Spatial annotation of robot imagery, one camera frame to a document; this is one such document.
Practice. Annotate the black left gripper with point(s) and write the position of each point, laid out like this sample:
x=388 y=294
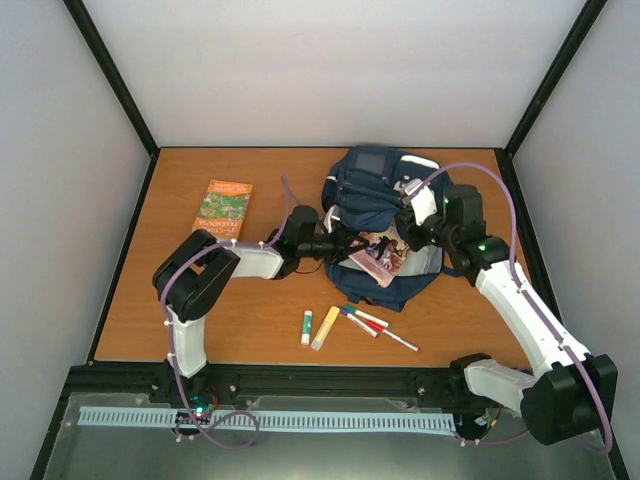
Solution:
x=343 y=241

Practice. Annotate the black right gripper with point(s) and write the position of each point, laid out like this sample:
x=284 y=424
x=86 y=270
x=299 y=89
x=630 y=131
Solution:
x=415 y=241

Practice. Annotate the yellow picture-grid book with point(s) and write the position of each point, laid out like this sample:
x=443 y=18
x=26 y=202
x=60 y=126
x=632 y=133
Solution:
x=380 y=254

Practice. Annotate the navy blue backpack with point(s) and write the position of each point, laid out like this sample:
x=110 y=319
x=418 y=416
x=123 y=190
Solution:
x=367 y=185

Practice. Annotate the orange treehouse paperback book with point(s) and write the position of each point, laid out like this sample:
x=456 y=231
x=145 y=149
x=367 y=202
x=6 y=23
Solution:
x=223 y=209

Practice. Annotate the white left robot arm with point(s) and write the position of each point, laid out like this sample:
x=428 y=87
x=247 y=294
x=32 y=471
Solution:
x=190 y=281

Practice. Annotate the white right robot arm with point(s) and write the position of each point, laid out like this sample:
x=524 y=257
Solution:
x=569 y=391

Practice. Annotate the purple-capped white marker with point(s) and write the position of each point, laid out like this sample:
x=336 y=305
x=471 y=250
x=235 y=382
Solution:
x=361 y=324

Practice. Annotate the green-capped white marker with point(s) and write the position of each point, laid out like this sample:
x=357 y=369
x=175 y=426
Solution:
x=366 y=316

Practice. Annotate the white green glue stick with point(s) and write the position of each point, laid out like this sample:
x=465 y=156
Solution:
x=306 y=327

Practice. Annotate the yellow highlighter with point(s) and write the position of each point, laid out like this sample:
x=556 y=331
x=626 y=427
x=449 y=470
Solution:
x=325 y=328

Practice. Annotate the red-capped white marker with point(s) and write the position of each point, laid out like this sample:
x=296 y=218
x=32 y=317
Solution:
x=373 y=325

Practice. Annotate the red-capped white pen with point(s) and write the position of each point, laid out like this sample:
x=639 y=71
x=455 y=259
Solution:
x=400 y=340

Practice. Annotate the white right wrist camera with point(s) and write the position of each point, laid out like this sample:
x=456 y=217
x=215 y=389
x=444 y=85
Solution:
x=421 y=199

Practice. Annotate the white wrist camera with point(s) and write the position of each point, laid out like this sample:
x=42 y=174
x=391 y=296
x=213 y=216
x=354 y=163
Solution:
x=332 y=218
x=421 y=199

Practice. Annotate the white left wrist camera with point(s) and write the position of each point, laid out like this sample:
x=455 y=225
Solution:
x=332 y=218

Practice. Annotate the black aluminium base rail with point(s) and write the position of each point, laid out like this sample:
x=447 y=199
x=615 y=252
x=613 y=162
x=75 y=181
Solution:
x=234 y=385

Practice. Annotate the light blue slotted cable duct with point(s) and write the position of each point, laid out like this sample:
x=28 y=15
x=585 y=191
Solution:
x=272 y=421

